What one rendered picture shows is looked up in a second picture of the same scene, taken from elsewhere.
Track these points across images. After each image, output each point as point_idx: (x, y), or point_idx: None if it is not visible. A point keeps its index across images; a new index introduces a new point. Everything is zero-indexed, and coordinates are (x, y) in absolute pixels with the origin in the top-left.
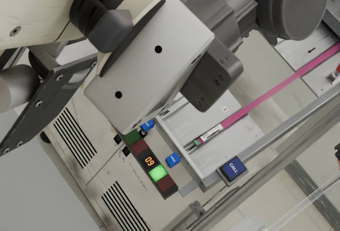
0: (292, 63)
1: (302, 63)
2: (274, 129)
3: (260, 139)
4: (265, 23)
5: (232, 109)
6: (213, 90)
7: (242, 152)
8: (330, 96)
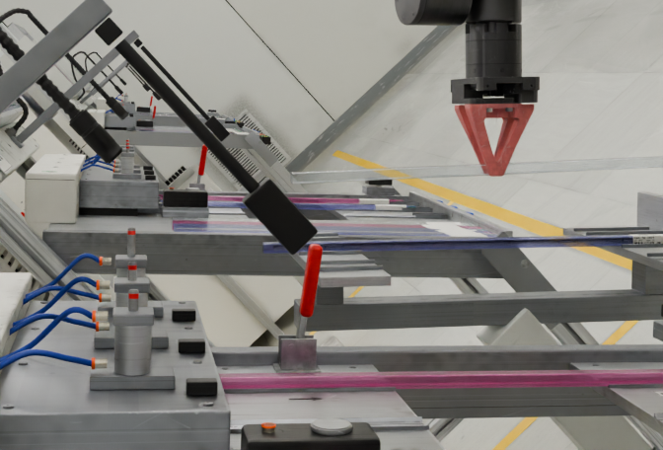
0: (391, 398)
1: (359, 393)
2: (545, 348)
3: (592, 348)
4: None
5: (641, 391)
6: None
7: (652, 348)
8: (348, 346)
